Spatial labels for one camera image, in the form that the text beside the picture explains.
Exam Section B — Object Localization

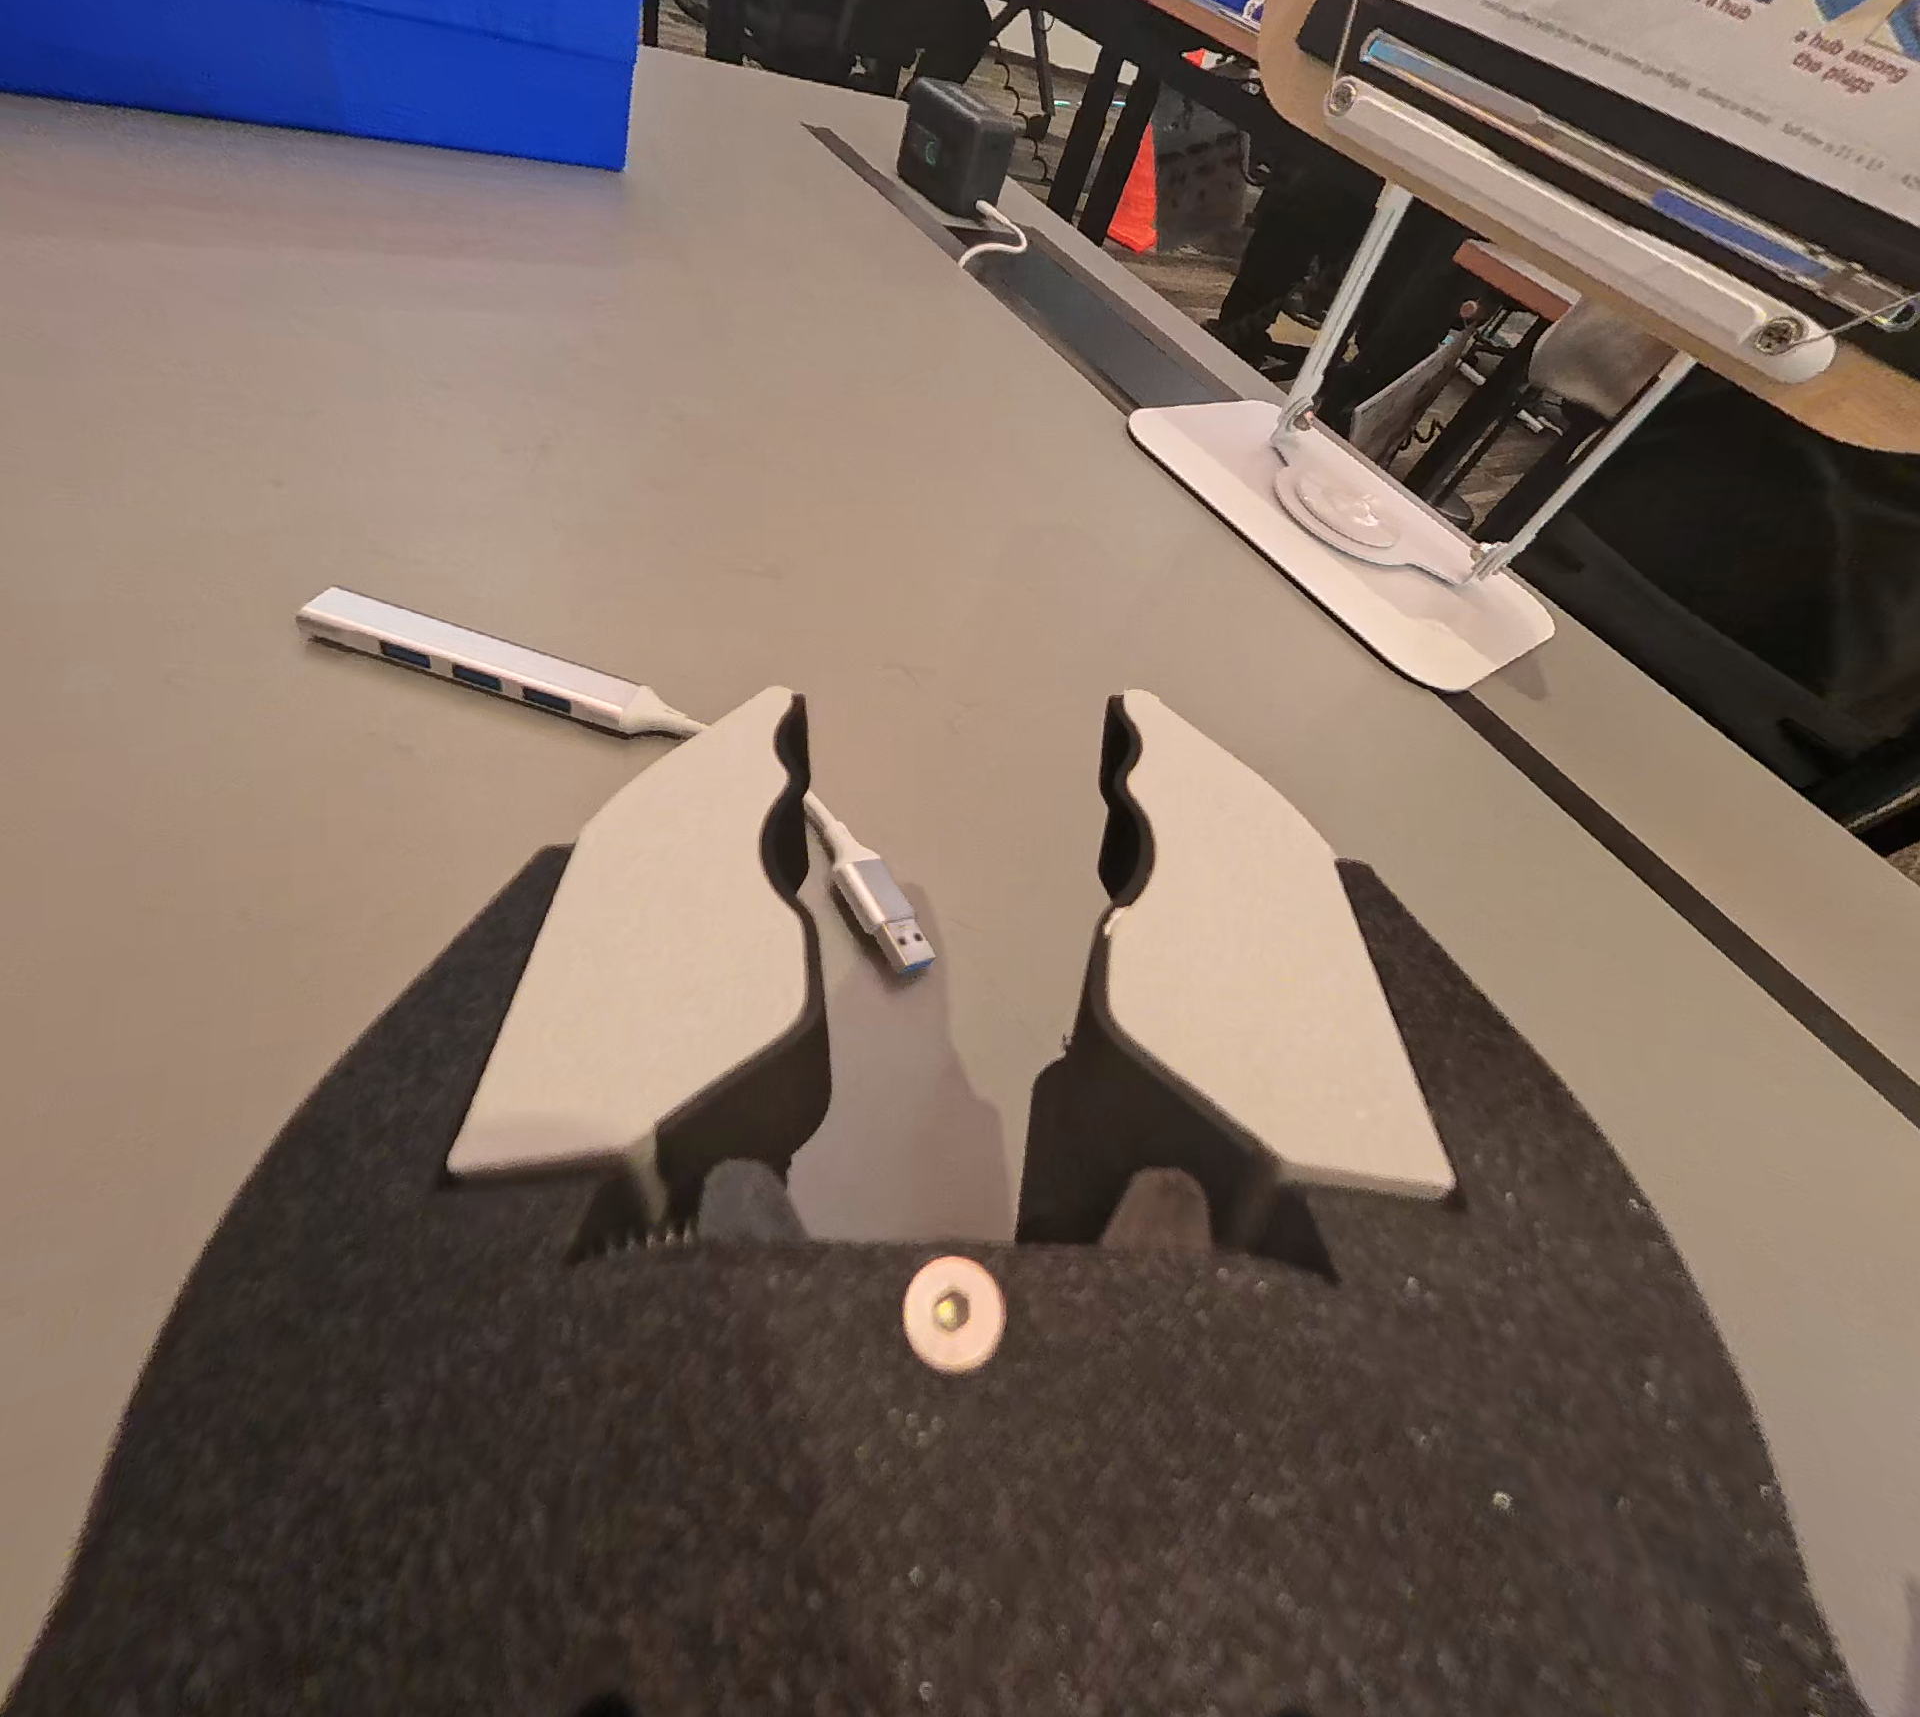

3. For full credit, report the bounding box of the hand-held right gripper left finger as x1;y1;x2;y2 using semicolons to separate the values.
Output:
449;683;831;1225

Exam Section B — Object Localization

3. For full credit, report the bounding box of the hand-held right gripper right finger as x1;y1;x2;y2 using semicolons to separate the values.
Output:
1017;688;1458;1253

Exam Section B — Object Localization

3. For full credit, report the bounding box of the silver usb hub white cable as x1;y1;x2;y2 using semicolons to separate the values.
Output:
298;585;945;982

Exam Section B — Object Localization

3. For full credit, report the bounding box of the wooden document stand white base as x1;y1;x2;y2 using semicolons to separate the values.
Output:
1126;0;1920;694

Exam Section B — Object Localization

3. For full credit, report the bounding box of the orange traffic cone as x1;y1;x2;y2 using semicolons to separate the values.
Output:
1105;119;1168;251

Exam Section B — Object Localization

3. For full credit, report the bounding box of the black cube camera with cable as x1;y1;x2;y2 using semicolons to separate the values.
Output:
899;79;1023;229

